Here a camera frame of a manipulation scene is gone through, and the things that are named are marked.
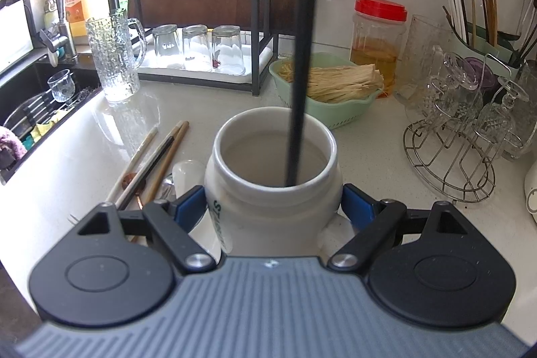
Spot long black-handled utensil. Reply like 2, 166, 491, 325
285, 0, 317, 188

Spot green utensil holder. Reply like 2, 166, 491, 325
451, 22, 525, 69

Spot clear glass jug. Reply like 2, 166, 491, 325
394, 15, 458, 107

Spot clear drinking glass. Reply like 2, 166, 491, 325
182, 24, 213, 72
152, 24, 184, 70

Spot white ceramic mug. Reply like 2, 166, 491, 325
203, 106, 351, 258

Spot white countertop appliance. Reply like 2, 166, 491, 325
0, 0, 35, 75

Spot steel sink drain rack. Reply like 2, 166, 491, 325
2, 90, 68, 136

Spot white chopstick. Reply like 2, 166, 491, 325
104, 126, 159, 203

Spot black chopstick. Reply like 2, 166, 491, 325
114, 134, 176, 212

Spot green plastic basket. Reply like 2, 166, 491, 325
268, 52, 384, 130

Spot dried noodle bundle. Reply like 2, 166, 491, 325
277, 62, 384, 104

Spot small white bottle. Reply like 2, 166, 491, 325
43, 0, 59, 27

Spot tall steel kitchen faucet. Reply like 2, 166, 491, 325
6, 0, 78, 61

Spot white drying tray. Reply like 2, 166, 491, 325
136, 27, 278, 85

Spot textured glass pitcher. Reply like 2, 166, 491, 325
86, 8, 147, 104

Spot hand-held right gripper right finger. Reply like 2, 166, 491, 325
327, 184, 468, 274

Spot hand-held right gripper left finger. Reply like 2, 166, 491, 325
76, 185, 217, 274

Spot bunch of assorted chopsticks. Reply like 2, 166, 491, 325
440, 0, 500, 48

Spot small stemmed glass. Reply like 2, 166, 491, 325
47, 68, 76, 104

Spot metal wire cup rack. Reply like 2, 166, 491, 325
403, 90, 498, 203

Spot black metal dish rack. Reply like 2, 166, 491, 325
101, 0, 280, 96

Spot black kitchen sink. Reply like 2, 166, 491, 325
0, 60, 103, 185

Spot purple cloth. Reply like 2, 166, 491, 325
0, 126, 28, 170

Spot clear glass with red print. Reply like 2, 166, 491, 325
211, 26, 247, 76

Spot tall textured glass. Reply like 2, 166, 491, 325
501, 64, 537, 161

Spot wooden chopstick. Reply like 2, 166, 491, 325
130, 120, 190, 243

